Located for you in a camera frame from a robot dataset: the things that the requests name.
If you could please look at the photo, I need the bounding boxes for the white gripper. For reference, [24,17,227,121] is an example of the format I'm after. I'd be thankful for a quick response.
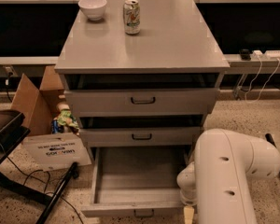
[176,162,197,224]

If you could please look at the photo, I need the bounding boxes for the grey bottom drawer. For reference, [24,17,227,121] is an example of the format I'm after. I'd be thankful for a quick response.
[81,146,188,217]

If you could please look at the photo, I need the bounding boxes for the grey drawer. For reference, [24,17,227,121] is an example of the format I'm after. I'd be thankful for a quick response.
[80,127,203,147]
[64,88,218,118]
[81,146,188,217]

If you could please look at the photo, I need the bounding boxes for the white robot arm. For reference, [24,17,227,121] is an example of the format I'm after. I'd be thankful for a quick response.
[176,129,280,224]

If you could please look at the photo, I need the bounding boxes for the grey middle drawer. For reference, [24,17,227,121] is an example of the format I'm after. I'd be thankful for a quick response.
[80,127,203,147]

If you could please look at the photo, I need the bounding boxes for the grey drawer cabinet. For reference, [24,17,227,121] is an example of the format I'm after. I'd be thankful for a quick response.
[54,0,231,161]

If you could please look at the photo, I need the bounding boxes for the grey top drawer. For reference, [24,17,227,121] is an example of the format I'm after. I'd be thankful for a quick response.
[64,88,218,118]

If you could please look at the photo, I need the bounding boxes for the brown cardboard box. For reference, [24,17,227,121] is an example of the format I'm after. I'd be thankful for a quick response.
[11,65,91,171]

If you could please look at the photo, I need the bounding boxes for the black metal stand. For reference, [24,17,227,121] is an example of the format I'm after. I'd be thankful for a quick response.
[0,109,80,224]

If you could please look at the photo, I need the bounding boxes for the green dressed doll toy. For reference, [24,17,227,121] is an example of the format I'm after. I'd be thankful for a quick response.
[51,102,79,135]

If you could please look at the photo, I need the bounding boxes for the black small device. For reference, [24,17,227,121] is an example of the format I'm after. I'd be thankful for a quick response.
[239,49,251,61]

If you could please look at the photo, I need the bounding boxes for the white power strip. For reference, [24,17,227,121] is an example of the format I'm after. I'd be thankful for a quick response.
[252,50,280,60]

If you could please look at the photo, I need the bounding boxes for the green white soda can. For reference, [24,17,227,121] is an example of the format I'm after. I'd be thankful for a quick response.
[123,0,140,35]

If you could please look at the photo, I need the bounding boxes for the white ceramic bowl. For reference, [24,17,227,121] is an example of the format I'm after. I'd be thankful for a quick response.
[78,0,107,21]

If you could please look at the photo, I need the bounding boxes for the black floor cable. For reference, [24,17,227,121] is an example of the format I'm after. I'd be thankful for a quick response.
[0,137,85,224]

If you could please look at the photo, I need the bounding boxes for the white hanging cable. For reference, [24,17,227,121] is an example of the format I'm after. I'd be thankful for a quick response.
[244,54,280,104]

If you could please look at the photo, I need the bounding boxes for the wall outlet with plug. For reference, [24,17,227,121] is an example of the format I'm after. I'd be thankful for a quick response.
[4,65,17,86]

